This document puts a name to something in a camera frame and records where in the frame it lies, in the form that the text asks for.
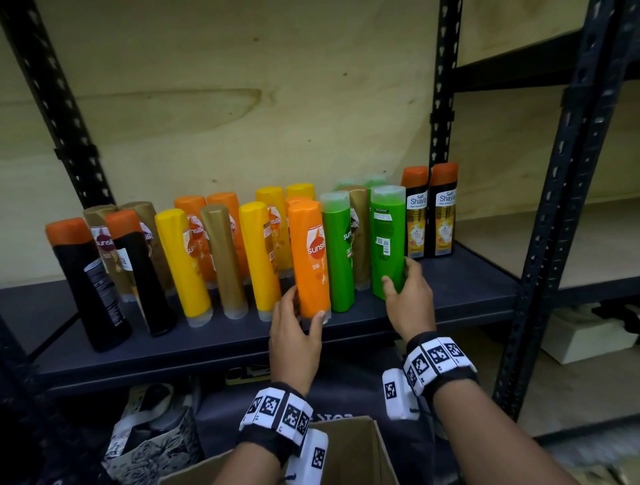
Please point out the right wristband with marker tags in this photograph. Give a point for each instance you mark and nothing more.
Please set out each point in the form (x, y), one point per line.
(435, 360)

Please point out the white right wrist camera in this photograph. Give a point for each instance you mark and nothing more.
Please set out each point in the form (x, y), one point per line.
(397, 394)

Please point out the person's right hand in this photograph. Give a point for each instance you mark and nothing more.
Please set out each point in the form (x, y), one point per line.
(415, 310)

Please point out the person's right forearm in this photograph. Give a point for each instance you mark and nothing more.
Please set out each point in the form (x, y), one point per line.
(490, 439)

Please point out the brown cardboard box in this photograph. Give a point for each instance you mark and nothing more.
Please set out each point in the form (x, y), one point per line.
(350, 449)

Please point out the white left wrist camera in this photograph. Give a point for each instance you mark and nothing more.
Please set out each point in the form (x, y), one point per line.
(310, 457)

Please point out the black orange-capped shampoo bottle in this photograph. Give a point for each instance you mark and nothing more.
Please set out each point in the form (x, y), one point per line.
(444, 210)
(416, 215)
(90, 290)
(142, 280)

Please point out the person's left hand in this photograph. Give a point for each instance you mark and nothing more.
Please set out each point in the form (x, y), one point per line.
(295, 350)

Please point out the wristband with marker tags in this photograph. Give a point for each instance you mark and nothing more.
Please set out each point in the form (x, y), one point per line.
(275, 414)
(435, 360)

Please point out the white foam block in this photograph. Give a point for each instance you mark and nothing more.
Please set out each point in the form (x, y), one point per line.
(580, 337)

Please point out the left wristband with marker tags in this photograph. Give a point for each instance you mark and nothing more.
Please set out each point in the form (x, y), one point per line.
(275, 414)

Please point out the patterned fabric bag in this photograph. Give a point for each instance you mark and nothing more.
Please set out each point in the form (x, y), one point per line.
(160, 449)

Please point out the yellow-cased smartphone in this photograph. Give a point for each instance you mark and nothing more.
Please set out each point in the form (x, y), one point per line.
(247, 375)

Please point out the black printed bag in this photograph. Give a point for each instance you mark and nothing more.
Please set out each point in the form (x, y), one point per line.
(350, 389)

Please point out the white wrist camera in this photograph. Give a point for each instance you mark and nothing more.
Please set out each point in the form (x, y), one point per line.
(310, 457)
(397, 394)

